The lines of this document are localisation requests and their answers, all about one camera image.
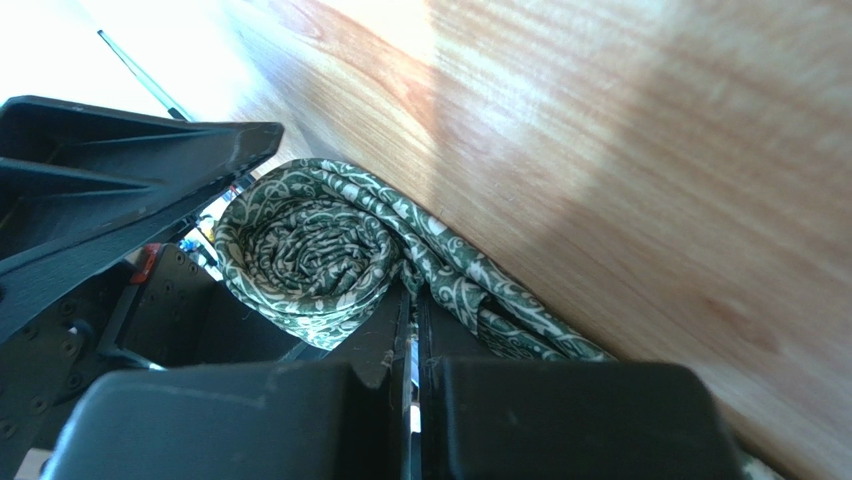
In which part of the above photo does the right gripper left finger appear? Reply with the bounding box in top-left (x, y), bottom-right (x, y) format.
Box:
top-left (43, 287), bottom-right (410, 479)

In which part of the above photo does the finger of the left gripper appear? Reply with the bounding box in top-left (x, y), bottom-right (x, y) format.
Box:
top-left (1, 96), bottom-right (285, 338)
top-left (1, 244), bottom-right (307, 460)

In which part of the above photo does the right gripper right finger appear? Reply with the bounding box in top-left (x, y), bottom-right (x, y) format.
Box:
top-left (418, 296), bottom-right (742, 479)

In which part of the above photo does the green floral patterned tie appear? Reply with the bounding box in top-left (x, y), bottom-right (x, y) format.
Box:
top-left (214, 158), bottom-right (609, 362)

